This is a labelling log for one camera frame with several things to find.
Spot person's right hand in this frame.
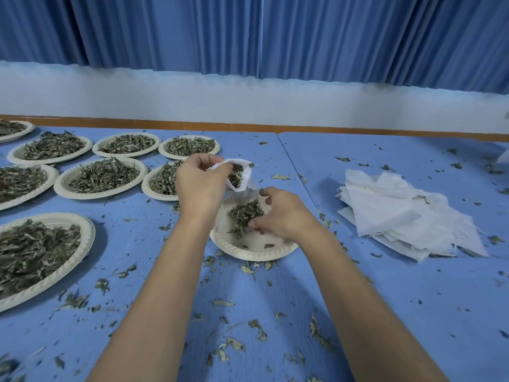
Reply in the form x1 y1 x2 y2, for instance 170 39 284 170
248 186 327 247

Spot person's left hand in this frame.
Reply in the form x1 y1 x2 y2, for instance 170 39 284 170
174 153 235 222

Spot white mesh filter bag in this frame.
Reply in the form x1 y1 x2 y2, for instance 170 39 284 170
207 158 260 194

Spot small dried green leaf heap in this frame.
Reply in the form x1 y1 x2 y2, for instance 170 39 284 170
226 197 265 240

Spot person's left forearm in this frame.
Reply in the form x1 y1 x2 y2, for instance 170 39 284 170
85 212 223 382

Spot person's right forearm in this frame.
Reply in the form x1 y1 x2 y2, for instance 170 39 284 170
298 228 452 382

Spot dried leaves inside bag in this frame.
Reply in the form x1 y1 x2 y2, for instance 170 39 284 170
227 164 244 191

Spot cream paper plate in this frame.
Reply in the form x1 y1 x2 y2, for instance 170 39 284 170
209 195 300 261

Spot blue table cloth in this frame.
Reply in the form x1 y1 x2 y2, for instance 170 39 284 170
0 126 352 382
277 132 509 382

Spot scattered dried leaf bits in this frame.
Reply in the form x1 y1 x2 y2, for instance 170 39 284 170
0 140 509 382

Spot set of cream leaf-filled plates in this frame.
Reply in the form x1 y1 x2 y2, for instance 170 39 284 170
0 120 221 313

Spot stack of white filter bags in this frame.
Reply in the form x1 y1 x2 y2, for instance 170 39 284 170
336 168 490 263

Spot blue pleated curtain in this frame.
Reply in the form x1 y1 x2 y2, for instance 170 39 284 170
260 0 509 96
0 0 264 80

